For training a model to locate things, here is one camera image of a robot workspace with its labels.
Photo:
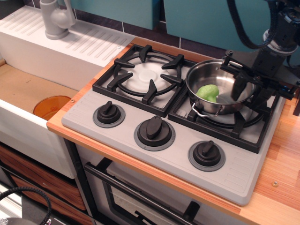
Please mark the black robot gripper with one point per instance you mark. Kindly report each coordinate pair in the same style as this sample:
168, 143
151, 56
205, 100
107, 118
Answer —
265, 70

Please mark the green toy cauliflower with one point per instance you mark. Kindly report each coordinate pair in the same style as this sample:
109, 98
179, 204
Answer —
208, 92

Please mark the stainless steel pot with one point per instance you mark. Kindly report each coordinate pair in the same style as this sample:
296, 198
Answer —
210, 72

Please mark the black blue robot arm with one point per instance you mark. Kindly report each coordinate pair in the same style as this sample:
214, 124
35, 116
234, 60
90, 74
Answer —
283, 36

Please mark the black right stove knob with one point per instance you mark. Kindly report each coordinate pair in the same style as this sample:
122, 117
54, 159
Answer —
206, 156

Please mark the black stove knob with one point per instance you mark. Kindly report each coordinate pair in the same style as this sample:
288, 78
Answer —
154, 134
109, 115
206, 156

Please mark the grey toy stove top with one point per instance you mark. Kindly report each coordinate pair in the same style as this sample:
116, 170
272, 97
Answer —
234, 181

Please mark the black middle stove knob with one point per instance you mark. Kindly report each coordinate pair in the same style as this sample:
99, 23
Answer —
154, 134

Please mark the black left stove knob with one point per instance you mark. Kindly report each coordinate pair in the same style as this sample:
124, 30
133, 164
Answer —
109, 115

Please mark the black right burner grate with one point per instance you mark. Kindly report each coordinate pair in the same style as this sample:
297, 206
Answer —
247, 135

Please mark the black burner grate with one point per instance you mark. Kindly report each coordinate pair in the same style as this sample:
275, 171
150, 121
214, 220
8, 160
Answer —
153, 101
247, 135

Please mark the black left burner grate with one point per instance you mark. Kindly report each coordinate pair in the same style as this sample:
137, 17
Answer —
153, 101

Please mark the brass countertop screw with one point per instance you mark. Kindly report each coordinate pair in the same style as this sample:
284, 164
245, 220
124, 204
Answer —
275, 184

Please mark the white left burner plate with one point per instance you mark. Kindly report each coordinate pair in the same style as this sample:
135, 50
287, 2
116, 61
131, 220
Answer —
143, 73

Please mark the orange sink drain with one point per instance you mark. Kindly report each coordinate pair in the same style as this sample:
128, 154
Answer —
48, 107

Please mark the grey toy faucet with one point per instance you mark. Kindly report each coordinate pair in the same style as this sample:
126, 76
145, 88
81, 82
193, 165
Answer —
57, 21

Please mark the white toy sink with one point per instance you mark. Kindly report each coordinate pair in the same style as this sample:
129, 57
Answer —
33, 67

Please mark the upper wood drawer front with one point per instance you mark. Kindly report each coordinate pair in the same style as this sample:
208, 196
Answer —
47, 178

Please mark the teal right wall cabinet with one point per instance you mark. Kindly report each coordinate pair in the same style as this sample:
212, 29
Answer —
209, 22

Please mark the teal wall cabinet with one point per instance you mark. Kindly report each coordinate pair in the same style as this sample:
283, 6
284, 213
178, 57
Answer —
141, 13
209, 22

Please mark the teal left wall cabinet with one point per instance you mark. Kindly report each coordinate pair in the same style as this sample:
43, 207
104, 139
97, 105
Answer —
141, 13

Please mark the oven door with handle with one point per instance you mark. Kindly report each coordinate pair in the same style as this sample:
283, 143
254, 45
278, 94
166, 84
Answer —
138, 208

